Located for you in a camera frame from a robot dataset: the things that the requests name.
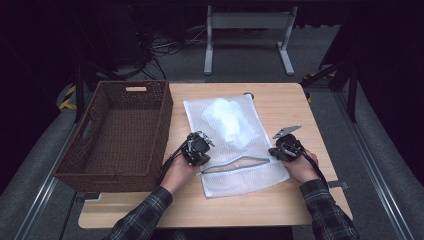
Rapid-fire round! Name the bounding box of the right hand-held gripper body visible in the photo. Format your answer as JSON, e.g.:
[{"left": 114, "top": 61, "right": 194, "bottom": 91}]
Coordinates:
[{"left": 272, "top": 124, "right": 305, "bottom": 164}]

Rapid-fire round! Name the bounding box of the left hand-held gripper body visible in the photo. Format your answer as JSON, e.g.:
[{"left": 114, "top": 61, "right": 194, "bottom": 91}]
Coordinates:
[{"left": 181, "top": 131, "right": 216, "bottom": 167}]

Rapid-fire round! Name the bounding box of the white cloth garment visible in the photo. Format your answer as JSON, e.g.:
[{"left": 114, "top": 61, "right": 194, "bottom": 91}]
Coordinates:
[{"left": 202, "top": 97, "right": 258, "bottom": 150}]

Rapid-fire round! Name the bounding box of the white mesh laundry bag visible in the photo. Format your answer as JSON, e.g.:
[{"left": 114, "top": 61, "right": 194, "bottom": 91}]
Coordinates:
[{"left": 182, "top": 93, "right": 291, "bottom": 198}]

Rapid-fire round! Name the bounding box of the brown wicker basket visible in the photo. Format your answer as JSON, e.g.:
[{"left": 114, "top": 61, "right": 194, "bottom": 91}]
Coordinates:
[{"left": 53, "top": 79, "right": 174, "bottom": 194}]

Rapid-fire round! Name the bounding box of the person's right hand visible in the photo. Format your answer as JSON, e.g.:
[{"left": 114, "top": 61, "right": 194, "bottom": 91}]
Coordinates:
[{"left": 286, "top": 149, "right": 321, "bottom": 185}]

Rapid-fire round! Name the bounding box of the person's left hand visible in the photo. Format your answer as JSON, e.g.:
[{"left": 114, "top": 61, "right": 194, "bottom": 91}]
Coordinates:
[{"left": 160, "top": 154, "right": 201, "bottom": 195}]

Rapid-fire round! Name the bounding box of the black metal stand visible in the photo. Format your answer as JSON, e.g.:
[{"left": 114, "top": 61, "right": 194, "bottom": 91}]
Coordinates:
[
  {"left": 300, "top": 59, "right": 360, "bottom": 124},
  {"left": 71, "top": 58, "right": 125, "bottom": 124}
]

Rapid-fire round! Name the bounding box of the yellow black hazard tape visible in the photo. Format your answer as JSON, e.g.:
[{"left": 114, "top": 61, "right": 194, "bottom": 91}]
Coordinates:
[{"left": 58, "top": 84, "right": 79, "bottom": 111}]

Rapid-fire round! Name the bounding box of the right hand-held gripper black cable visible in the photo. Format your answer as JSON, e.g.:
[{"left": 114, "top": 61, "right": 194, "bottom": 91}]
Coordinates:
[{"left": 299, "top": 147, "right": 330, "bottom": 186}]

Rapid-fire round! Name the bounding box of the grey metal table bracket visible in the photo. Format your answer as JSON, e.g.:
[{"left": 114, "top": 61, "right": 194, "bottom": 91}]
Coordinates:
[
  {"left": 74, "top": 192, "right": 103, "bottom": 205},
  {"left": 327, "top": 180, "right": 351, "bottom": 191}
]

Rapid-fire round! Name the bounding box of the grey metal floor rail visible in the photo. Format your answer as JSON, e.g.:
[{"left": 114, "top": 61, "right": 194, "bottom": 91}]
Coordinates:
[
  {"left": 333, "top": 89, "right": 416, "bottom": 240},
  {"left": 12, "top": 122, "right": 80, "bottom": 240}
]

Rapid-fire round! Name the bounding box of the bundle of black cables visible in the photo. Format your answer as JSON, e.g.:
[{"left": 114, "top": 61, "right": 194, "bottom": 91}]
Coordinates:
[{"left": 131, "top": 6, "right": 208, "bottom": 81}]

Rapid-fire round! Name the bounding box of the grey metal stand frame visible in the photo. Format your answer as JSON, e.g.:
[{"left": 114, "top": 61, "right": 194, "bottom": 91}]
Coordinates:
[{"left": 203, "top": 4, "right": 299, "bottom": 77}]

